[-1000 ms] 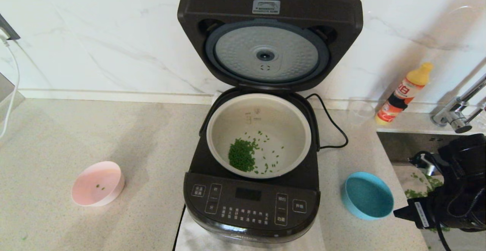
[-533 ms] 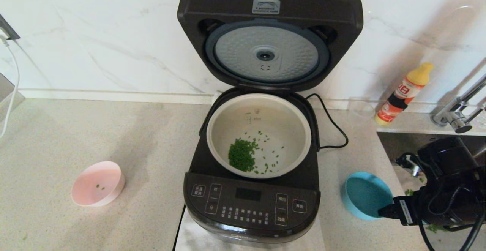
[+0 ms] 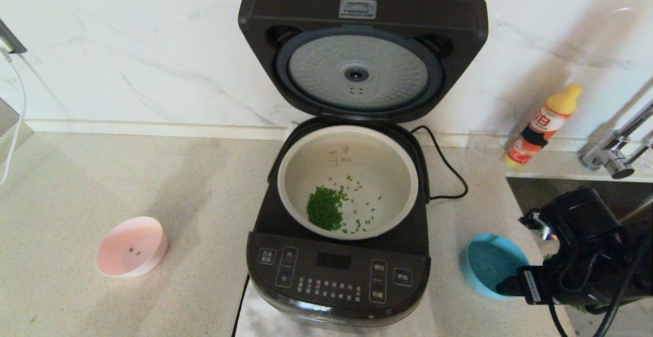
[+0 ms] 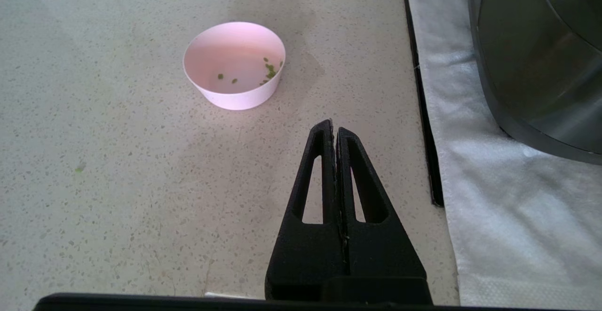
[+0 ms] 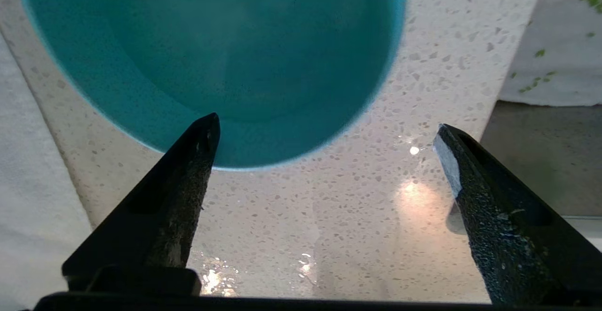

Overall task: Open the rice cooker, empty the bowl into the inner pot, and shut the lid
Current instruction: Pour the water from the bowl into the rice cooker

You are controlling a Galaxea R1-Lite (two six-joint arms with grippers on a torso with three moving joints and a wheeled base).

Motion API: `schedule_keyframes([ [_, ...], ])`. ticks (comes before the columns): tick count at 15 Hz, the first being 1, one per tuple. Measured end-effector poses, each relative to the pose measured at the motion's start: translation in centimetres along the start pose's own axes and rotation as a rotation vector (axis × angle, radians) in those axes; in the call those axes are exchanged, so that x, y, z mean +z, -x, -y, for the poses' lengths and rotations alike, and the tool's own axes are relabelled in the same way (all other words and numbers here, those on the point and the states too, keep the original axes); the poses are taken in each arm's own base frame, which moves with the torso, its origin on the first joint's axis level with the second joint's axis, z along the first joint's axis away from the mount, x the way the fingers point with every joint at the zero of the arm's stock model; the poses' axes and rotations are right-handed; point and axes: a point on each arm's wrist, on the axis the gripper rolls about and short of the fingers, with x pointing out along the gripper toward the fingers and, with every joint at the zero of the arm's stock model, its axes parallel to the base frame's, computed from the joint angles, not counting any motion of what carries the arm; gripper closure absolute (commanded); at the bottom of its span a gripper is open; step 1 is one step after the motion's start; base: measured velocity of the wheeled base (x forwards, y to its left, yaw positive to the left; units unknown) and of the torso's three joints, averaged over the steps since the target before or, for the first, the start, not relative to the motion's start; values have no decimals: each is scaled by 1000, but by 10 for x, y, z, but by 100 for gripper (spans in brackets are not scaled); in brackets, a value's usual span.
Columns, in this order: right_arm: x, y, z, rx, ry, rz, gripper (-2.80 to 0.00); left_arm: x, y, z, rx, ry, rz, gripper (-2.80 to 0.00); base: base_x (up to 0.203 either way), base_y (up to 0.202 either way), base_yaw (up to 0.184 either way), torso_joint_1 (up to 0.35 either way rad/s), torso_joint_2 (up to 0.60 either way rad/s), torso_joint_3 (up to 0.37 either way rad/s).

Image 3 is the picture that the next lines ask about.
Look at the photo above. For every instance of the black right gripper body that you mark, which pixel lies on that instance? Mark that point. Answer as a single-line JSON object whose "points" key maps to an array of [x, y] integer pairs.
{"points": [[548, 283]]}

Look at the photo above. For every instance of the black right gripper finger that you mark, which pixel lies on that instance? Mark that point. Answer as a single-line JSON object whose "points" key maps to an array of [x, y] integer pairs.
{"points": [[509, 287]]}

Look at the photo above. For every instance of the blue bowl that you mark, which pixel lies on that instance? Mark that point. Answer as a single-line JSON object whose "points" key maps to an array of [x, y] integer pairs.
{"points": [[484, 265]]}

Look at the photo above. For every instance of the black rice cooker lid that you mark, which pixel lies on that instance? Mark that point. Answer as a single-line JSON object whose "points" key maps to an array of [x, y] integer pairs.
{"points": [[285, 10]]}

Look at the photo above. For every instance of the pink bowl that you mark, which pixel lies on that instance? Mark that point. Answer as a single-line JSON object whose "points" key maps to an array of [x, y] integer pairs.
{"points": [[122, 260]]}

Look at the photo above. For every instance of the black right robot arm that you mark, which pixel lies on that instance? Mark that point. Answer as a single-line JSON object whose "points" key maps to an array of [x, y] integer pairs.
{"points": [[602, 255]]}

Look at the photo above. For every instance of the white inner pot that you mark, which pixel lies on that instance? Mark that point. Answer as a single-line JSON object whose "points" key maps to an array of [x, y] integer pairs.
{"points": [[382, 174]]}

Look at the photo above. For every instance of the black rice cooker base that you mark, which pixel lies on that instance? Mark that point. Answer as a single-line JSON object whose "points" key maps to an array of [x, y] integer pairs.
{"points": [[331, 276]]}

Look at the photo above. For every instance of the white towel under cooker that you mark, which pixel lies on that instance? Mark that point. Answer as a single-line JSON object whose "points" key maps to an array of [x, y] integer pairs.
{"points": [[265, 324]]}

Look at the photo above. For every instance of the stainless steel sink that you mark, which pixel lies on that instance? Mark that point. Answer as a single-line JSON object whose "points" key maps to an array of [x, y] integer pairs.
{"points": [[525, 194]]}

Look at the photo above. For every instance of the white towel in sink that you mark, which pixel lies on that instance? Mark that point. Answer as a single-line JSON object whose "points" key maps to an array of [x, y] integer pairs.
{"points": [[637, 324]]}

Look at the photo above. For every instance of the chrome faucet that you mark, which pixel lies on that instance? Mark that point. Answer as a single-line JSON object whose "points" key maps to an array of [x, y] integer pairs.
{"points": [[609, 158]]}

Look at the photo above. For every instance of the clear plastic cup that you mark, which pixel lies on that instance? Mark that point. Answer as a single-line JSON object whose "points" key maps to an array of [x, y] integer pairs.
{"points": [[485, 147]]}

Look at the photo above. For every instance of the yellow orange squeeze bottle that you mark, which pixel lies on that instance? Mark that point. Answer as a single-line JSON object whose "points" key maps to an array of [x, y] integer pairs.
{"points": [[541, 125]]}

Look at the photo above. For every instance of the clear plastic water bottle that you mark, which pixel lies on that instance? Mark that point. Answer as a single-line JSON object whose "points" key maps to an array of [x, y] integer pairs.
{"points": [[648, 156]]}

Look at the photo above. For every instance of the grey metal panel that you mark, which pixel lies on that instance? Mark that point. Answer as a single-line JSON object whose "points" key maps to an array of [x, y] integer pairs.
{"points": [[6, 120]]}

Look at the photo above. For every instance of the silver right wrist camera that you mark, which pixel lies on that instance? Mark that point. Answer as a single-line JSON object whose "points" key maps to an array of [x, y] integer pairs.
{"points": [[545, 231]]}

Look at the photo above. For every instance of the grey wall socket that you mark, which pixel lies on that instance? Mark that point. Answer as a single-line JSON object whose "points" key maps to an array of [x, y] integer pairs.
{"points": [[10, 39]]}

